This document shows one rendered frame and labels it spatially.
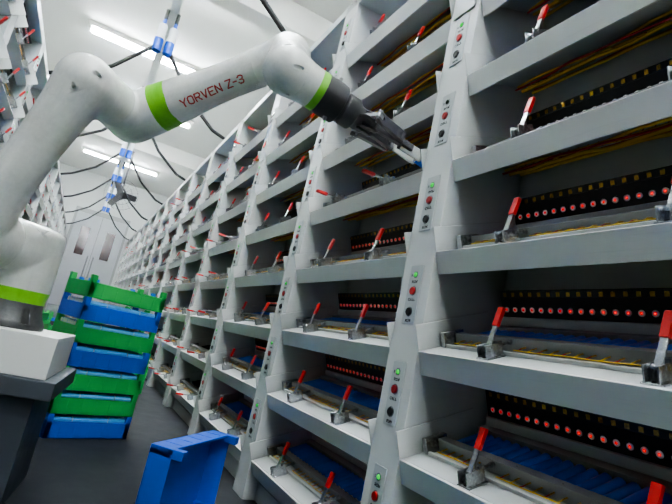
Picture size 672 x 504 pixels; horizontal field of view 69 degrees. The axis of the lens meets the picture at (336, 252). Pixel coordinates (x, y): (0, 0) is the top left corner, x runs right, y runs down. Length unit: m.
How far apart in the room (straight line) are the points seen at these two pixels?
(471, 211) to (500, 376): 0.39
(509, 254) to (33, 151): 0.98
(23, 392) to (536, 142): 1.13
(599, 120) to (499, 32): 0.49
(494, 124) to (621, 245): 0.51
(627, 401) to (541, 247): 0.25
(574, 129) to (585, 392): 0.40
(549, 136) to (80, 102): 0.94
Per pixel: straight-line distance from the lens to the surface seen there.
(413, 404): 0.97
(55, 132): 1.23
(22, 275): 1.36
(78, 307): 1.96
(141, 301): 2.02
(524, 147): 0.93
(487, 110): 1.16
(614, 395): 0.70
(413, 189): 1.15
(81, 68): 1.23
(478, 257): 0.91
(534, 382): 0.78
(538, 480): 0.84
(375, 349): 1.09
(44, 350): 1.27
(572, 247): 0.78
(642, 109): 0.82
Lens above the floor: 0.47
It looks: 12 degrees up
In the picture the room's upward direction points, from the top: 12 degrees clockwise
